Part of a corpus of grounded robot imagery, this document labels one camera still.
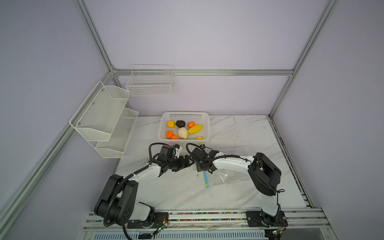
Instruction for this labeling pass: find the white mesh shelf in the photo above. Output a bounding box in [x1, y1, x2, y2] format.
[69, 82, 130, 142]
[96, 108, 139, 159]

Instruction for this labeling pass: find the white plastic perforated basket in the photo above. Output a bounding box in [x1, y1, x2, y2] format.
[158, 112, 211, 145]

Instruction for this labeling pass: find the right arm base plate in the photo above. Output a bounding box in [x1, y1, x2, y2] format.
[246, 211, 288, 228]

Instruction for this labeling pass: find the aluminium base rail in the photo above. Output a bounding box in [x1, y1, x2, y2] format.
[80, 208, 337, 240]

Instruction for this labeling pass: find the upper white mesh shelf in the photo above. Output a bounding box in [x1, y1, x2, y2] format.
[69, 82, 130, 142]

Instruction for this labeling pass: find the white wire wall basket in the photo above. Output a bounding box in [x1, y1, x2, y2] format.
[126, 65, 174, 97]

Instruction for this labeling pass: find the cream white garlic bulb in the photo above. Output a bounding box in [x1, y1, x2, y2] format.
[178, 128, 189, 140]

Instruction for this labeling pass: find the lower white mesh shelf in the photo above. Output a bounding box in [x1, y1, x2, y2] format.
[96, 108, 139, 159]

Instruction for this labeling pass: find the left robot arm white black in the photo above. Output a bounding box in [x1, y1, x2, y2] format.
[94, 143, 194, 227]

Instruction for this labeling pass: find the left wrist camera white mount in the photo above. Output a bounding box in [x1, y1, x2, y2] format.
[174, 144, 183, 158]

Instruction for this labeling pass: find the yellow lemon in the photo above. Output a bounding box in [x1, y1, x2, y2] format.
[167, 120, 176, 129]

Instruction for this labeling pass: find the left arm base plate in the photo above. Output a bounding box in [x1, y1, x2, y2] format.
[126, 212, 169, 229]

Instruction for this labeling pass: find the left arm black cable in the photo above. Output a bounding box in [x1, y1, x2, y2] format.
[102, 142, 169, 240]

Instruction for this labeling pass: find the orange fruit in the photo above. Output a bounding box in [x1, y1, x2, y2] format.
[166, 131, 174, 139]

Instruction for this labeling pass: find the small orange tangerine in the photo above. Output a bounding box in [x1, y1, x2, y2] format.
[187, 122, 196, 128]

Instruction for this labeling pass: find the black round food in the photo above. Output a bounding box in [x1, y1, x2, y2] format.
[176, 120, 186, 128]

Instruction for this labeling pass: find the clear zip top bag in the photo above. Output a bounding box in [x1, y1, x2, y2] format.
[197, 170, 252, 191]

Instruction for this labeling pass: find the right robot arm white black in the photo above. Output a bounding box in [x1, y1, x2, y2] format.
[187, 145, 285, 226]

